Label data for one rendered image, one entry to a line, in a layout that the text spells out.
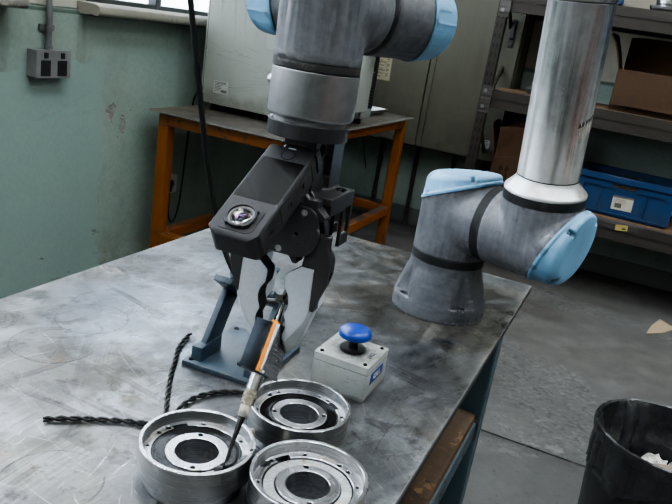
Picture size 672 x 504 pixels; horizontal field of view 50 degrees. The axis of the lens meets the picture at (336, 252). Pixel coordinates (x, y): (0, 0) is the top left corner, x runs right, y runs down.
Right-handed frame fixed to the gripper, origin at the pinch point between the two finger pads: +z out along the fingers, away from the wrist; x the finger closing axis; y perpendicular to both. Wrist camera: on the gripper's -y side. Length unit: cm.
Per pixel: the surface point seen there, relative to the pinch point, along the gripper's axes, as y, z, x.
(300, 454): -0.8, 10.3, -5.0
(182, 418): -2.5, 9.9, 6.9
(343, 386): 17.0, 12.0, -2.9
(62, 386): 0.0, 13.2, 23.4
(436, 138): 379, 31, 71
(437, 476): 46, 38, -13
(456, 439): 59, 38, -13
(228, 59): 211, -6, 126
